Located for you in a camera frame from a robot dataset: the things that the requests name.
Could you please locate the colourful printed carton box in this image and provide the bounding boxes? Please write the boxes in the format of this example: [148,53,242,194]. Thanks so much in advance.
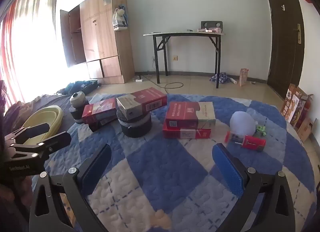
[280,83,309,129]

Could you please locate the pink paper bag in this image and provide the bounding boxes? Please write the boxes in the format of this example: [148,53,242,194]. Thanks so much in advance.
[239,68,249,87]

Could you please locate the white red striped curtain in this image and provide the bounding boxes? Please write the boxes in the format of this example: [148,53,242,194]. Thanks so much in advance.
[0,0,60,103]

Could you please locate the white dome lamp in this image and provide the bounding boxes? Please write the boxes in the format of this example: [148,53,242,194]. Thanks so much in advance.
[229,111,257,135]

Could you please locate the white round device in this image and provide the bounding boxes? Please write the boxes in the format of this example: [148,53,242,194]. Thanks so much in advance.
[69,92,87,106]

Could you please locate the red fire extinguisher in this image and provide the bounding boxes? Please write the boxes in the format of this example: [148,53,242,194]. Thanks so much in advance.
[296,94,314,128]

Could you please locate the blue checked cloth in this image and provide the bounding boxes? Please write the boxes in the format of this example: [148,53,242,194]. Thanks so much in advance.
[209,72,232,84]

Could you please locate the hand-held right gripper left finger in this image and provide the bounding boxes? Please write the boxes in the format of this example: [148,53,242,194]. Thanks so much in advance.
[29,143,112,232]

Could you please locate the blue white checked blanket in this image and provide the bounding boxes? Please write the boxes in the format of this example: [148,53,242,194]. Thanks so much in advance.
[32,93,318,232]

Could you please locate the wooden wardrobe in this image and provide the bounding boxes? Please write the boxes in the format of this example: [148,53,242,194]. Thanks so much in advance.
[60,0,135,84]

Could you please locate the red box with silver end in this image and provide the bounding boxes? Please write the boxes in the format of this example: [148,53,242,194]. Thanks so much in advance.
[116,87,167,120]

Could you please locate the black carton box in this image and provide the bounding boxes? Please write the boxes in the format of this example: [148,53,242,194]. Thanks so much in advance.
[89,117,118,133]

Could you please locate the dark grey round sponge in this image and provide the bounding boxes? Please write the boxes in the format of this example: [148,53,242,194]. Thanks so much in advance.
[69,105,87,124]
[116,111,152,138]

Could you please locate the white plastic bag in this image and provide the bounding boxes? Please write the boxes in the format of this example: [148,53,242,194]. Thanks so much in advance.
[112,5,128,31]

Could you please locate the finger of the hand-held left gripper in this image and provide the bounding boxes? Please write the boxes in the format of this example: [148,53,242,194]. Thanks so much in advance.
[5,123,51,145]
[10,132,72,163]

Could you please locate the red box with white pattern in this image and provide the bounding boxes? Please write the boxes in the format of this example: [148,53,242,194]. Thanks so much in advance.
[82,97,118,125]

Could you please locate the red and silver box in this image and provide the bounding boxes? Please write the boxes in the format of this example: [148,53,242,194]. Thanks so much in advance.
[165,101,216,131]

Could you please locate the yellow plastic basin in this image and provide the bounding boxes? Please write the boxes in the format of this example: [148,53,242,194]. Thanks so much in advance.
[19,105,63,145]

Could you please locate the red cylindrical canister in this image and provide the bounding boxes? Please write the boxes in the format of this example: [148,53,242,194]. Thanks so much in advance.
[225,131,266,152]

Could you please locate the brown cardboard box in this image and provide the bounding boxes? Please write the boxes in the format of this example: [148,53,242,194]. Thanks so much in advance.
[297,117,317,143]

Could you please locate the folding table with black legs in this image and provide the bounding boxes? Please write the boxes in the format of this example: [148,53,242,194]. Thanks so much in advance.
[143,31,225,89]

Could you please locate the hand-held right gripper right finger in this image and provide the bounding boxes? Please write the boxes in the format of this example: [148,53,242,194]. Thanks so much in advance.
[212,143,296,232]

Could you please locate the dark brown door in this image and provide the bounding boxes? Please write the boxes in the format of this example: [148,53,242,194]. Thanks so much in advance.
[265,0,305,99]

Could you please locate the dark board with round holes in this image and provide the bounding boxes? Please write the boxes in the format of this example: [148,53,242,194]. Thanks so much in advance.
[201,21,223,30]

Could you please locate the black cable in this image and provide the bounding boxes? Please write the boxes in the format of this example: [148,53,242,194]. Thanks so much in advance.
[144,75,184,90]

